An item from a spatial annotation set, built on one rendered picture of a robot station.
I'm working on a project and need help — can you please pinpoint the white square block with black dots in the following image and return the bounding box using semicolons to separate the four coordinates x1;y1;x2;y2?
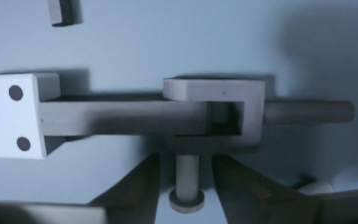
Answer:
0;73;66;159

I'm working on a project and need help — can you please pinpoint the grey clevis fork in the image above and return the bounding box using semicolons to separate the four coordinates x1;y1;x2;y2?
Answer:
163;77;355;156

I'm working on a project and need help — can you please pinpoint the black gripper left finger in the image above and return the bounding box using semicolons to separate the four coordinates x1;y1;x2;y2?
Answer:
0;153;160;224

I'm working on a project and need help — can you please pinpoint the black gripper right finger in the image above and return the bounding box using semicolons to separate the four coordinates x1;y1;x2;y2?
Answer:
212;155;358;224

